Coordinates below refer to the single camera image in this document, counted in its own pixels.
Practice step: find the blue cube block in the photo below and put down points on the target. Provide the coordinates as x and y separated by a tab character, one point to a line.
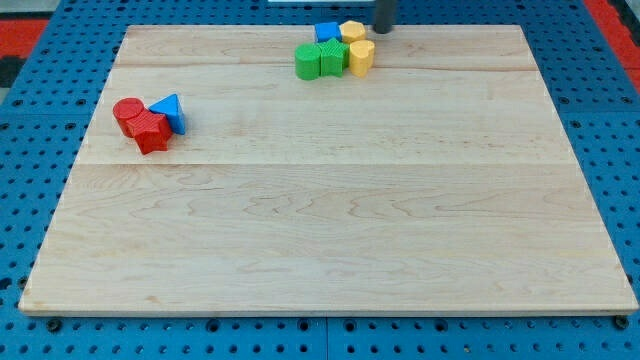
326	31

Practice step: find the yellow hexagon block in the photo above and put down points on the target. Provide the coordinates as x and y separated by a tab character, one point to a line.
352	31

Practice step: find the wooden board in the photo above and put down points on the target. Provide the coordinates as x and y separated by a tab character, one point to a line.
441	184

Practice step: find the green cylinder block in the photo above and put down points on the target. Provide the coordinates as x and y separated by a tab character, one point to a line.
307	61

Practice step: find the green star block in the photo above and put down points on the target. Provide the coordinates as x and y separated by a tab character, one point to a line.
334	57

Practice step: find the yellow heart block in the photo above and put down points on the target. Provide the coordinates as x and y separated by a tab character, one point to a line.
361	56

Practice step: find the blue triangle block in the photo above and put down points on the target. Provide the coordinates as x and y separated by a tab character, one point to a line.
170	107

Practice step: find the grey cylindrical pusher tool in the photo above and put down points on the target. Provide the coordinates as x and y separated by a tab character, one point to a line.
384	16

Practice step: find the red star block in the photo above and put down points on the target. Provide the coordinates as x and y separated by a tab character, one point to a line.
151	131

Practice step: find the red cylinder block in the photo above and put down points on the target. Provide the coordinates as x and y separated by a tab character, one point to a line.
124	110

